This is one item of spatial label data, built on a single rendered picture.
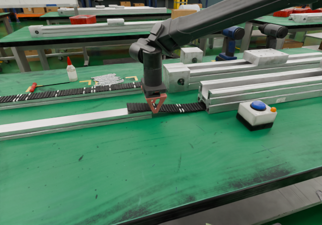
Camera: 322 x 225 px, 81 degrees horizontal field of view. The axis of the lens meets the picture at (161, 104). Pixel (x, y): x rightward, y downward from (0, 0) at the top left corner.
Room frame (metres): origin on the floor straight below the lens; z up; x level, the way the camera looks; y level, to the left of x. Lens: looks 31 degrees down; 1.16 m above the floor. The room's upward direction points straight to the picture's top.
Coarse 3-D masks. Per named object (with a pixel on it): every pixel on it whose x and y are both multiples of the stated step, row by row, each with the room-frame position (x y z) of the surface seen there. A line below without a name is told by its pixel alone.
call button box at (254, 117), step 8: (240, 104) 0.53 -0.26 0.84; (248, 104) 0.52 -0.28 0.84; (240, 112) 0.52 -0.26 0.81; (248, 112) 0.48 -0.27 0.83; (256, 112) 0.47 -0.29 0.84; (264, 112) 0.47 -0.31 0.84; (272, 112) 0.47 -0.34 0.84; (240, 120) 0.51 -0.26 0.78; (248, 120) 0.47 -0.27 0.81; (256, 120) 0.46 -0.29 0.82; (264, 120) 0.46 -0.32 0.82; (272, 120) 0.47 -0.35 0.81; (248, 128) 0.47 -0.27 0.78; (256, 128) 0.46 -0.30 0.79; (264, 128) 0.47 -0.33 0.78
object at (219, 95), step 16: (224, 80) 0.65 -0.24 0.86; (240, 80) 0.66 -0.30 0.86; (256, 80) 0.68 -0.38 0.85; (272, 80) 0.70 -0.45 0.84; (288, 80) 0.65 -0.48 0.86; (304, 80) 0.65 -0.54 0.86; (320, 80) 0.67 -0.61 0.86; (208, 96) 0.57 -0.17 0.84; (224, 96) 0.57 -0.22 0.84; (240, 96) 0.58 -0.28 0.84; (256, 96) 0.60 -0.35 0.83; (272, 96) 0.63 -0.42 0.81; (288, 96) 0.63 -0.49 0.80; (304, 96) 0.66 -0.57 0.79; (208, 112) 0.56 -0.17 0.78
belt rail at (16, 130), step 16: (96, 112) 0.52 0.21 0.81; (112, 112) 0.52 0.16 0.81; (128, 112) 0.52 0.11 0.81; (144, 112) 0.52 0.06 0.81; (0, 128) 0.43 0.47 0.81; (16, 128) 0.43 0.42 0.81; (32, 128) 0.44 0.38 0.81; (48, 128) 0.45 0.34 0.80; (64, 128) 0.46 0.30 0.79; (80, 128) 0.47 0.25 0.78
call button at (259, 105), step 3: (252, 102) 0.51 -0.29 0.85; (255, 102) 0.51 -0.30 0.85; (258, 102) 0.51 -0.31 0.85; (261, 102) 0.51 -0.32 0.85; (252, 105) 0.50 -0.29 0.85; (255, 105) 0.49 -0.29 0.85; (258, 105) 0.49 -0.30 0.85; (261, 105) 0.49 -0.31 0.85; (264, 105) 0.49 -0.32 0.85; (258, 108) 0.48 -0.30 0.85; (261, 108) 0.48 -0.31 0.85
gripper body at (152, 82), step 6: (144, 72) 0.54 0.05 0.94; (150, 72) 0.52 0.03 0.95; (156, 72) 0.52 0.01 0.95; (144, 78) 0.54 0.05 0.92; (150, 78) 0.52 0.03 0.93; (156, 78) 0.52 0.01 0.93; (144, 84) 0.54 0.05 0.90; (150, 84) 0.52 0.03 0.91; (156, 84) 0.52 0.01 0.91; (162, 84) 0.54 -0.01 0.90; (150, 90) 0.50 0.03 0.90; (156, 90) 0.50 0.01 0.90; (162, 90) 0.51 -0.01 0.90
